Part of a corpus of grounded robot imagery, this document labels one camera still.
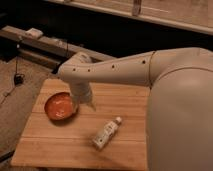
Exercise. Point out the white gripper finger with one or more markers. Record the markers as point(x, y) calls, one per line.
point(91, 105)

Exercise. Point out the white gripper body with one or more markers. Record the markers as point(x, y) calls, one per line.
point(81, 93)

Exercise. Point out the white plastic bottle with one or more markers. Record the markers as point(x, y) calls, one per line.
point(106, 133)

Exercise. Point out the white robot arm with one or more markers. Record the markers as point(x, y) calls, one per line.
point(179, 121)

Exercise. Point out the orange ceramic bowl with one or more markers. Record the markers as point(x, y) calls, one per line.
point(60, 106)

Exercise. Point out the long wooden beam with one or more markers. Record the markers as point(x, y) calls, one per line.
point(48, 44)

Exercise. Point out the small white block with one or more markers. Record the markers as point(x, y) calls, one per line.
point(34, 33)

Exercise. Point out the wooden shelf ledge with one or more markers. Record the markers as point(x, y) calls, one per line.
point(193, 15)

